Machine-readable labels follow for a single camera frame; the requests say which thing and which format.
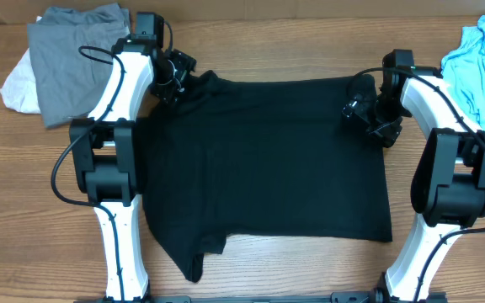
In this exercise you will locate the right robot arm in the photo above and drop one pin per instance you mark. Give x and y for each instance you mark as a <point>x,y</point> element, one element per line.
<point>448,188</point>

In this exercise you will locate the white cloth under shorts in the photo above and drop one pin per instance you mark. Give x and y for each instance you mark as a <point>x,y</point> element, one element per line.
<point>19,89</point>

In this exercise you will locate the black t-shirt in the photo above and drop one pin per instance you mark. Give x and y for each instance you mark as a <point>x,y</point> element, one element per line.
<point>259,158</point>

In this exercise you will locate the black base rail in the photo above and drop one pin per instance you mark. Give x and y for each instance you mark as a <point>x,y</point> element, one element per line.
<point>335,297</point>

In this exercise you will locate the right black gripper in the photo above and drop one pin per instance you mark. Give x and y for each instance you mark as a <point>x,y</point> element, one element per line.
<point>388,135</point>

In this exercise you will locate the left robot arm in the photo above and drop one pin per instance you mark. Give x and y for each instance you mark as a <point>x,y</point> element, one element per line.
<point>103,148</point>

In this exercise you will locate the folded grey shorts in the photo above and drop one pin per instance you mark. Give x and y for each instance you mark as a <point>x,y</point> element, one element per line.
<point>69,85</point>

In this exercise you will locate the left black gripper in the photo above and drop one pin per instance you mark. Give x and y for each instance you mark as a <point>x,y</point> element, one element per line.
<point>185,63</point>

